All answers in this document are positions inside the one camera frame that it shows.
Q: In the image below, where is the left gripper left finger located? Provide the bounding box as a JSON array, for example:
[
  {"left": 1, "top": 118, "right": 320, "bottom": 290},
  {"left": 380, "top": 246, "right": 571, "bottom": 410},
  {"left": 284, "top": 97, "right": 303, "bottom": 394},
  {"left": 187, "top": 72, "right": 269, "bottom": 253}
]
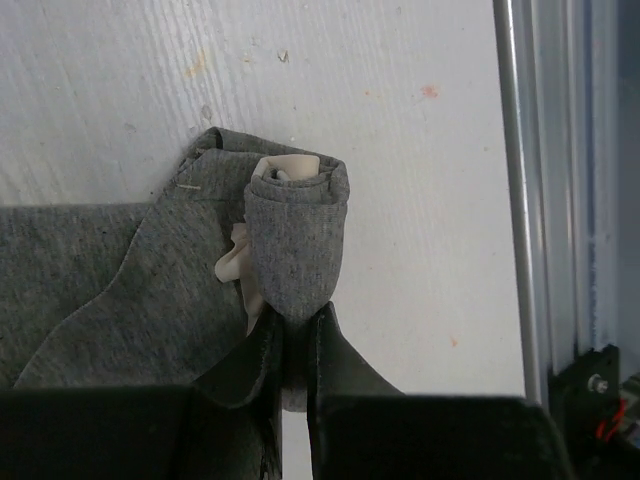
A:
[{"left": 1, "top": 310, "right": 283, "bottom": 479}]

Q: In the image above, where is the grey and cream underwear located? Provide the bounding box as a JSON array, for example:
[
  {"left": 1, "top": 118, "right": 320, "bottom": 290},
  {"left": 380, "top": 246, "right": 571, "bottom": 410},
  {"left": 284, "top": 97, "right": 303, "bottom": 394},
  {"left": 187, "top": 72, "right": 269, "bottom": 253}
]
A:
[{"left": 1, "top": 127, "right": 350, "bottom": 412}]

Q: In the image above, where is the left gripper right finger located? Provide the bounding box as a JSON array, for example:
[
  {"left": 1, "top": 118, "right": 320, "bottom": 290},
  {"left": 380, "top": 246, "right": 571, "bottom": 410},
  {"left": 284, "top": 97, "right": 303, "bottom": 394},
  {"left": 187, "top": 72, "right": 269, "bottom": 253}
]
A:
[{"left": 307, "top": 304, "right": 575, "bottom": 479}]

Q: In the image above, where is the aluminium mounting rail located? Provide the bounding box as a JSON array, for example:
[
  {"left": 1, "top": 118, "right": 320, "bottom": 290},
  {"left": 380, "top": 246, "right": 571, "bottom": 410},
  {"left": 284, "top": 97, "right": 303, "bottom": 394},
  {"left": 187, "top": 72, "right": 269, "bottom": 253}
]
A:
[{"left": 494, "top": 0, "right": 619, "bottom": 404}]

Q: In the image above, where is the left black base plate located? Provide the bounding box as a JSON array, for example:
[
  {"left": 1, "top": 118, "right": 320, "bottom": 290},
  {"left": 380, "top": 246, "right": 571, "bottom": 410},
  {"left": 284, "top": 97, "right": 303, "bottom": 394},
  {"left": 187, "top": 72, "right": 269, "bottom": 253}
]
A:
[{"left": 549, "top": 345, "right": 639, "bottom": 479}]

